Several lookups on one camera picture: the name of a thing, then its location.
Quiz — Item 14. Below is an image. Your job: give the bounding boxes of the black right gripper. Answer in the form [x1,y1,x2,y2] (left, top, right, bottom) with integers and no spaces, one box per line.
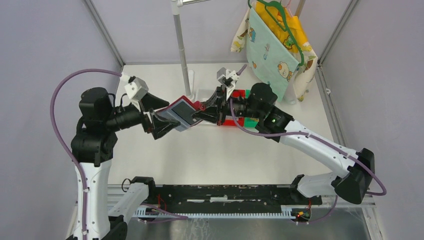
[191,85,263,127]

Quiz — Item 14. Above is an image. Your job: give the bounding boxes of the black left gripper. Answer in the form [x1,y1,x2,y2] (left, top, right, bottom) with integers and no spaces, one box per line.
[105,91,181,138]

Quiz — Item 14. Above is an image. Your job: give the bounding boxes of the dark grey credit card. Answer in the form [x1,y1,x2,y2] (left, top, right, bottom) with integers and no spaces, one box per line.
[171,100,198,126]

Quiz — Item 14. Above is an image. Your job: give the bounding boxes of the red leather card holder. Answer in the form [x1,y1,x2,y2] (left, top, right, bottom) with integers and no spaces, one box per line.
[156,95,203,132]

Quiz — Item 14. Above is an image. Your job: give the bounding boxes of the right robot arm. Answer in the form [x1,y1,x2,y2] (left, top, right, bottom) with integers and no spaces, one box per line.
[193,83,376,205]

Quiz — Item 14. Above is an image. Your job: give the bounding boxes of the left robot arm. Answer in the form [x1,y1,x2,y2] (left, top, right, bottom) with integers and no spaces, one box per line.
[71,87,180,240]

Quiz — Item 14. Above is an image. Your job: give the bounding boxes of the red plastic bin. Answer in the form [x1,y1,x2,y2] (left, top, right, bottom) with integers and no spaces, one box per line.
[222,89,246,127]

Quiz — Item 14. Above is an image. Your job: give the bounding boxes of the white stand base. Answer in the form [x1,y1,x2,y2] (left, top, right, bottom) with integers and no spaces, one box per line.
[183,69,195,100]

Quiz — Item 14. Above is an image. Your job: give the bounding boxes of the green plastic bin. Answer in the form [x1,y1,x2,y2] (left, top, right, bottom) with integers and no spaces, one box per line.
[244,89,261,129]

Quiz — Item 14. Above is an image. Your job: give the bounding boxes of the mint cartoon cloth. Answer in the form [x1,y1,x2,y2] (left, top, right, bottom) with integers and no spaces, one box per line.
[245,8,299,102]

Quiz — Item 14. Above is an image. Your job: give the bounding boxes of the cream cartoon cloth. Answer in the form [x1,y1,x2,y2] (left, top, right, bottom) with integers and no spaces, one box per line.
[230,10,318,104]

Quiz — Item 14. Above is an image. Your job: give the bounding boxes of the green clothes hanger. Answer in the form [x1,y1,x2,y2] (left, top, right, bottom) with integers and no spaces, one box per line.
[246,0,312,69]

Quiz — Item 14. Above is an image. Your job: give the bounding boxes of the silver stand pole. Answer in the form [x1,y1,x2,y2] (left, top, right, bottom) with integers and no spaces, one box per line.
[170,0,189,82]

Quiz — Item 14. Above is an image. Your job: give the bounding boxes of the yellow garment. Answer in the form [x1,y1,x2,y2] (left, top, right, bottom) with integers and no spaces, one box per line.
[254,0,313,54]

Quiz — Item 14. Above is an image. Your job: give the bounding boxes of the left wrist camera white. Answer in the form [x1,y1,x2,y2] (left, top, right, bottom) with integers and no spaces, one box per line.
[119,72,149,112]

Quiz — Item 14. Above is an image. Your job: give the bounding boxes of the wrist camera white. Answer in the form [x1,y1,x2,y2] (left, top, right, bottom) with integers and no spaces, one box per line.
[216,64,247,100]
[119,72,149,112]

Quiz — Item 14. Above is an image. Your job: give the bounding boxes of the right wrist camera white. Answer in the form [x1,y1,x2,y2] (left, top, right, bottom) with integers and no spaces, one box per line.
[216,64,247,100]

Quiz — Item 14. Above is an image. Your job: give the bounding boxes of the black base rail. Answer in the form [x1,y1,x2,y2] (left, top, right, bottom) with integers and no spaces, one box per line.
[145,184,323,214]

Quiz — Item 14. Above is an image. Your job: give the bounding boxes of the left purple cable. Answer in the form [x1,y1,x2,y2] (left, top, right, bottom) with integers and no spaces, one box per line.
[49,68,188,240]

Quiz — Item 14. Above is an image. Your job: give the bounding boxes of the purple cable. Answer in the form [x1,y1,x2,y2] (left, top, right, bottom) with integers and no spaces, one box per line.
[229,64,388,224]
[49,68,188,240]

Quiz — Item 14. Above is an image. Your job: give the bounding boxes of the white cable duct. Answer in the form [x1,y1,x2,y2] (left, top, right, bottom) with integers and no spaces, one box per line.
[132,205,312,220]

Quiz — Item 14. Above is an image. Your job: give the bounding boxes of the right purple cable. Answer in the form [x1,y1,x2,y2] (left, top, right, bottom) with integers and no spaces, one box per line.
[229,64,388,224]

